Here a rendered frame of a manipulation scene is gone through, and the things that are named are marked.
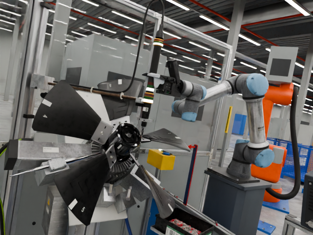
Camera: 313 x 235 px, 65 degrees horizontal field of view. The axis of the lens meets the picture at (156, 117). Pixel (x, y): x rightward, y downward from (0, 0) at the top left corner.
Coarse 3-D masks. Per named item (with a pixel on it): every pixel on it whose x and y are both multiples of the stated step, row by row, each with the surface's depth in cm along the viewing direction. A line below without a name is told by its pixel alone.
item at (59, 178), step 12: (96, 156) 90; (72, 168) 81; (84, 168) 85; (96, 168) 90; (108, 168) 97; (60, 180) 78; (72, 180) 81; (84, 180) 85; (96, 180) 90; (60, 192) 77; (72, 192) 80; (84, 192) 84; (96, 192) 91; (84, 204) 84; (84, 216) 84
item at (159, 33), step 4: (160, 24) 108; (160, 28) 108; (156, 32) 108; (160, 32) 107; (156, 36) 108; (160, 36) 107; (144, 104) 110; (148, 104) 109; (144, 108) 109; (148, 108) 109; (144, 112) 109; (148, 112) 110; (144, 116) 110; (148, 116) 110; (144, 124) 110
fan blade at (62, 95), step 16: (64, 80) 99; (48, 96) 95; (64, 96) 97; (80, 96) 99; (48, 112) 95; (64, 112) 97; (80, 112) 99; (48, 128) 95; (64, 128) 97; (80, 128) 100
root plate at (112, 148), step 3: (111, 147) 98; (108, 150) 96; (111, 150) 99; (114, 150) 101; (108, 153) 97; (111, 153) 99; (114, 153) 101; (108, 156) 97; (114, 156) 102; (108, 159) 97; (111, 159) 100; (114, 159) 102; (111, 162) 100; (114, 162) 102; (111, 165) 101
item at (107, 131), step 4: (100, 124) 102; (104, 124) 102; (108, 124) 103; (96, 128) 102; (100, 128) 102; (108, 128) 103; (112, 128) 103; (96, 132) 102; (100, 132) 103; (104, 132) 103; (108, 132) 104; (92, 136) 102; (96, 136) 103; (100, 136) 103; (104, 136) 104; (108, 136) 104; (96, 140) 103; (100, 140) 104; (104, 140) 104
